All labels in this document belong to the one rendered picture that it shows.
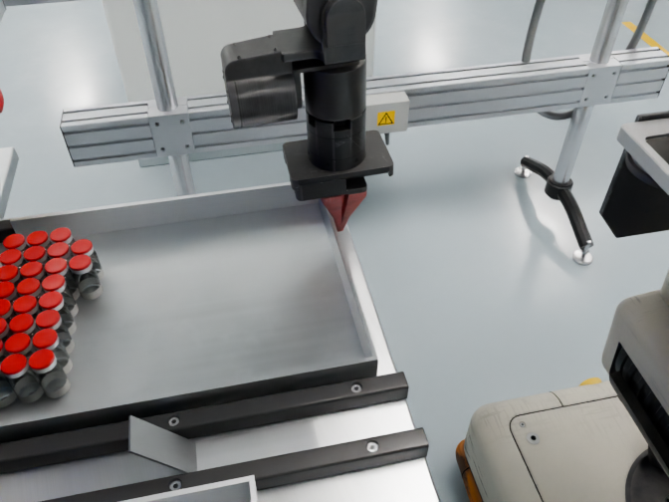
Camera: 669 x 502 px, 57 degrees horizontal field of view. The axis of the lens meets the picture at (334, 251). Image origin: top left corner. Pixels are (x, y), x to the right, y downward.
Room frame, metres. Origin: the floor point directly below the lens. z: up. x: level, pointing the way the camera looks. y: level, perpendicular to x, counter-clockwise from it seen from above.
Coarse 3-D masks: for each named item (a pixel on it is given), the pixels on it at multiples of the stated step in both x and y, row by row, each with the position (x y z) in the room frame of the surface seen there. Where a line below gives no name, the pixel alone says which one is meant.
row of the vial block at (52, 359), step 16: (64, 240) 0.46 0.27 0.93; (64, 256) 0.44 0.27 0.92; (48, 272) 0.41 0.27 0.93; (64, 272) 0.42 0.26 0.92; (48, 288) 0.39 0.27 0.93; (64, 288) 0.40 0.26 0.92; (48, 304) 0.37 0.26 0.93; (64, 304) 0.38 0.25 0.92; (48, 320) 0.35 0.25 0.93; (64, 320) 0.37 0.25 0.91; (48, 336) 0.33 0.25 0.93; (64, 336) 0.35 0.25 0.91; (48, 352) 0.32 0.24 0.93; (64, 352) 0.33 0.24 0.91; (32, 368) 0.30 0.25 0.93; (48, 368) 0.30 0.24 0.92; (64, 368) 0.33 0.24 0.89; (48, 384) 0.30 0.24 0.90; (64, 384) 0.31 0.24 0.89
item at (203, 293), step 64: (256, 192) 0.55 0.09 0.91; (128, 256) 0.48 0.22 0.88; (192, 256) 0.48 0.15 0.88; (256, 256) 0.48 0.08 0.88; (320, 256) 0.48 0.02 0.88; (128, 320) 0.39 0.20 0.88; (192, 320) 0.39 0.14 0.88; (256, 320) 0.39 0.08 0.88; (320, 320) 0.39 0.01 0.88; (128, 384) 0.32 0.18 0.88; (192, 384) 0.32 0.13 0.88; (256, 384) 0.30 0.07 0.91; (320, 384) 0.31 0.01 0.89
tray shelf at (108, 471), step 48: (384, 336) 0.37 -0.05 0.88; (240, 432) 0.27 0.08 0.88; (336, 432) 0.27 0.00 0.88; (384, 432) 0.27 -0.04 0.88; (0, 480) 0.23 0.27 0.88; (48, 480) 0.23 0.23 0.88; (96, 480) 0.23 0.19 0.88; (144, 480) 0.23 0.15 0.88; (336, 480) 0.23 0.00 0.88; (384, 480) 0.23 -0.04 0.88; (432, 480) 0.23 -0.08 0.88
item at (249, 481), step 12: (228, 480) 0.21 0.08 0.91; (240, 480) 0.21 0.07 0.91; (252, 480) 0.21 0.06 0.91; (168, 492) 0.20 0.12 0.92; (180, 492) 0.20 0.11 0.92; (192, 492) 0.20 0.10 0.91; (204, 492) 0.20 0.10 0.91; (216, 492) 0.20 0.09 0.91; (228, 492) 0.21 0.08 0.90; (240, 492) 0.21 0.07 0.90; (252, 492) 0.20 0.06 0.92
